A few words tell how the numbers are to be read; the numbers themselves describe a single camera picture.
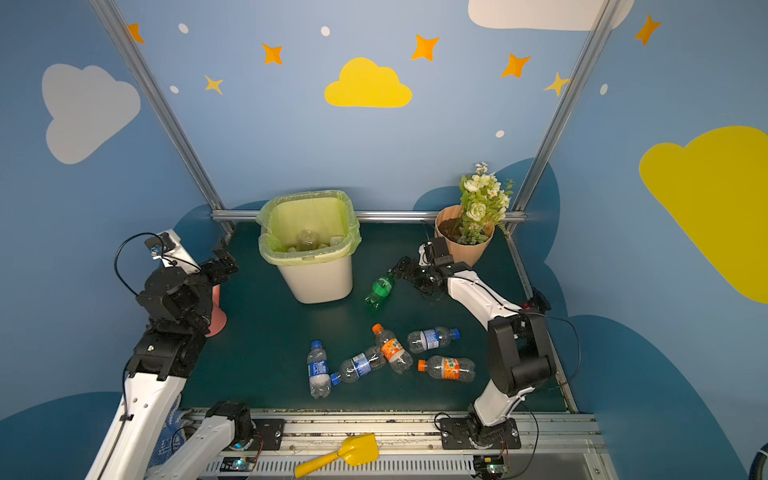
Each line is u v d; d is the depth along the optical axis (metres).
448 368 0.80
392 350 0.84
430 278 0.68
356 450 0.72
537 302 0.84
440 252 0.72
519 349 0.47
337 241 1.00
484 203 0.91
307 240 0.98
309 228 0.98
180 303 0.45
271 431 0.75
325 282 0.91
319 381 0.80
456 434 0.74
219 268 0.60
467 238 0.98
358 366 0.81
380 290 0.99
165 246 0.51
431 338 0.86
